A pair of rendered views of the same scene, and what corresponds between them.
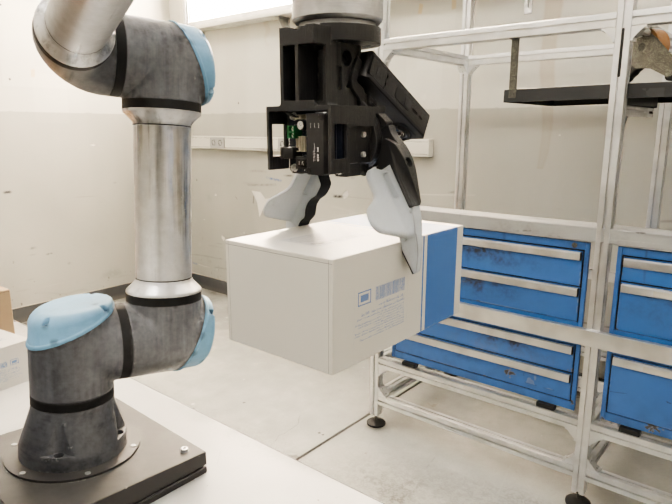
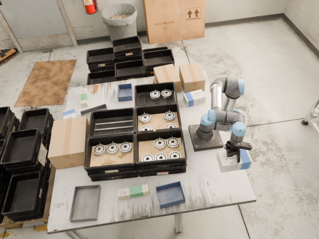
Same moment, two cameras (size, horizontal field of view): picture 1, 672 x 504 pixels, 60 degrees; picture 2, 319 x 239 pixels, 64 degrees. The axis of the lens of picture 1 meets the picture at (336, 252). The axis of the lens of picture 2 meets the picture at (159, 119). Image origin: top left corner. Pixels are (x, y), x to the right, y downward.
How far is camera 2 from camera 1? 1.48 m
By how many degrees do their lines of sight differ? 54
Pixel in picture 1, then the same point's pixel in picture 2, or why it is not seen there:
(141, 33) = (229, 87)
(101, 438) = (208, 137)
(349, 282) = (225, 167)
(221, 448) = not seen: hidden behind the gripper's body
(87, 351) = (208, 126)
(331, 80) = (230, 148)
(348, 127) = (230, 154)
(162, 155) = (229, 103)
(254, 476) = not seen: hidden behind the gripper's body
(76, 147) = not seen: outside the picture
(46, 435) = (200, 133)
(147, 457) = (214, 142)
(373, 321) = (229, 169)
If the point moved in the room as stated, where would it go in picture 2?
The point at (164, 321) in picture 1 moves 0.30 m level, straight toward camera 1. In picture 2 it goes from (222, 126) to (211, 154)
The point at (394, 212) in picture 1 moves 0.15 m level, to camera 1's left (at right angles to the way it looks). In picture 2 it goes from (235, 162) to (215, 149)
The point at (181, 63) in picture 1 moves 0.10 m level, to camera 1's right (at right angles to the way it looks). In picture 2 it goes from (236, 92) to (248, 98)
